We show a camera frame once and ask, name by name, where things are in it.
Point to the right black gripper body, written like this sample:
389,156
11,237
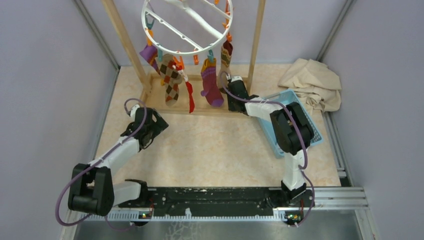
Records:
231,101

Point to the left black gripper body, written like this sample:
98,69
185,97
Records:
157,126

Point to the wooden hanger stand frame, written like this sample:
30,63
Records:
151,81

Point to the white round clip hanger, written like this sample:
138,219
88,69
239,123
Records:
186,27

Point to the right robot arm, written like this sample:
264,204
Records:
292,130

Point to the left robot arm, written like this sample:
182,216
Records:
92,190

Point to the purple pink striped sock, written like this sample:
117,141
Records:
209,83

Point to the red santa sock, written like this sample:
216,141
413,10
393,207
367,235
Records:
189,91

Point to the argyle beige sock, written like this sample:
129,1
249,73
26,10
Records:
171,79

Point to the purple yellow hanging sock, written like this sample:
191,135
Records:
149,54

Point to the beige crumpled cloth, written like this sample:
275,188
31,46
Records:
318,87

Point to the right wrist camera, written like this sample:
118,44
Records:
235,78

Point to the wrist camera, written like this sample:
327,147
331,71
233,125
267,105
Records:
235,78
133,110

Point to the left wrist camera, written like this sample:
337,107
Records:
133,110

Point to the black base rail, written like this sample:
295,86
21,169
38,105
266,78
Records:
217,201

